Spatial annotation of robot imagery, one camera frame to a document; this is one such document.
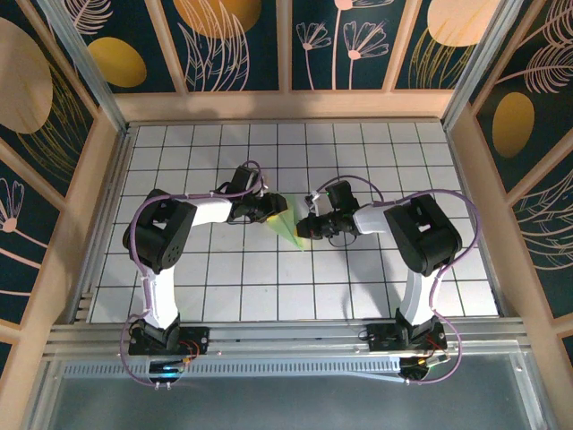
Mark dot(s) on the green paper sheet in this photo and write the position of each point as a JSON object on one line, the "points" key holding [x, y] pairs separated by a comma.
{"points": [[288, 228]]}

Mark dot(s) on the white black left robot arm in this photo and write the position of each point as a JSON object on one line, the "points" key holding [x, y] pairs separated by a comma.
{"points": [[161, 295]]}

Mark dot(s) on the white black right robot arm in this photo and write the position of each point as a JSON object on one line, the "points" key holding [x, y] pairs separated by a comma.
{"points": [[414, 300]]}

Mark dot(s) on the small controller board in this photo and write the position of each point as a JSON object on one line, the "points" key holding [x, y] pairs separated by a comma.
{"points": [[168, 368], [423, 367]]}

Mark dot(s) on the grey front panel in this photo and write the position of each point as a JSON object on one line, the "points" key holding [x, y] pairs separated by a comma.
{"points": [[286, 403]]}

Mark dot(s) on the aluminium front rail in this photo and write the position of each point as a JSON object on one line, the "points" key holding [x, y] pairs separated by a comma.
{"points": [[286, 342]]}

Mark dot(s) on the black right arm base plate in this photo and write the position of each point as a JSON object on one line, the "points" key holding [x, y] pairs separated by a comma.
{"points": [[380, 340]]}

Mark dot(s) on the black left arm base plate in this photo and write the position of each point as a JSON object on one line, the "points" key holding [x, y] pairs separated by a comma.
{"points": [[197, 340]]}

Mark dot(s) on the aluminium side rail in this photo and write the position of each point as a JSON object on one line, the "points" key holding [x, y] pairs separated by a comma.
{"points": [[106, 215]]}

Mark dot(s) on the aluminium corner post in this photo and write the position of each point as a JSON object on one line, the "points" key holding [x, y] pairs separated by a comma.
{"points": [[87, 71], [484, 62]]}

